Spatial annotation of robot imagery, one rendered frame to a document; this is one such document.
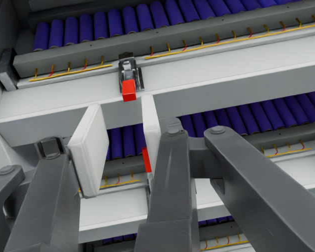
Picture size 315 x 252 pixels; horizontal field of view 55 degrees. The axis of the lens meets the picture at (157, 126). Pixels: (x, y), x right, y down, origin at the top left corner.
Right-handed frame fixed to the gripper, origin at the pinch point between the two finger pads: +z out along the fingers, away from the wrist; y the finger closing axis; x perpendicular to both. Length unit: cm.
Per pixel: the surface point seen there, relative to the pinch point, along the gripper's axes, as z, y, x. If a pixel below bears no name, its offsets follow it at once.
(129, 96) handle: 10.5, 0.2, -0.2
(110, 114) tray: 17.4, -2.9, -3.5
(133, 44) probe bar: 21.7, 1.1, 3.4
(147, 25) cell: 24.6, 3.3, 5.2
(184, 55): 20.5, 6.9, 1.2
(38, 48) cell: 24.5, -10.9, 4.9
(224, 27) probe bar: 21.9, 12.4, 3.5
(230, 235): 29.7, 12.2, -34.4
